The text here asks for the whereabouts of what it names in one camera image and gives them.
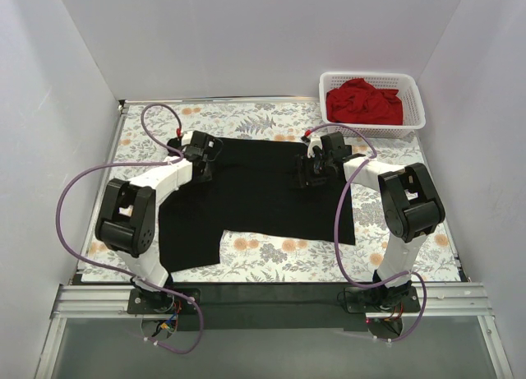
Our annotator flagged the black t-shirt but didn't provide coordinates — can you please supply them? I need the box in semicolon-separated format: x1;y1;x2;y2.
159;138;355;272

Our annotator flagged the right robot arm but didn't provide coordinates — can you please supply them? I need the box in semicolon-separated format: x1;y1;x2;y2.
296;131;445;312

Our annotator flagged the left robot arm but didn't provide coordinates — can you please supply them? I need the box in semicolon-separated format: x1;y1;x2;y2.
95;131;224;313

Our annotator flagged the red t-shirt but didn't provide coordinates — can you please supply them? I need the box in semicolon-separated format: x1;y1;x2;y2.
325;78;404;126

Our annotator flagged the white plastic basket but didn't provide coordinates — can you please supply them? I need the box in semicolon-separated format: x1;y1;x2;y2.
318;72;426;138

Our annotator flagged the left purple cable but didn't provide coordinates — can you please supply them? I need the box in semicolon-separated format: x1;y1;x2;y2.
55;103;205;354

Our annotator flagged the purple cable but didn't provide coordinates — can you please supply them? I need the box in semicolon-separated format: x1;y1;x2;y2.
302;122;428;343
55;103;205;354

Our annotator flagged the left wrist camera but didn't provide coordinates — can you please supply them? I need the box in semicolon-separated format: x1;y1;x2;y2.
167;131;193;150

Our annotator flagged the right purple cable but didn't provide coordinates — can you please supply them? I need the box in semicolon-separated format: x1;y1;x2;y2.
302;122;428;343

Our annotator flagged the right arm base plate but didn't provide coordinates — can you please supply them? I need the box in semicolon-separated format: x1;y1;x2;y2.
336;286;421;313

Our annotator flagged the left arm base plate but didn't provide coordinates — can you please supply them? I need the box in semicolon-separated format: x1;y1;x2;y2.
127;288;201;315

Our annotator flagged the aluminium table frame rail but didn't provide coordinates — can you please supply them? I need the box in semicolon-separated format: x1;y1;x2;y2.
35;94;513;379

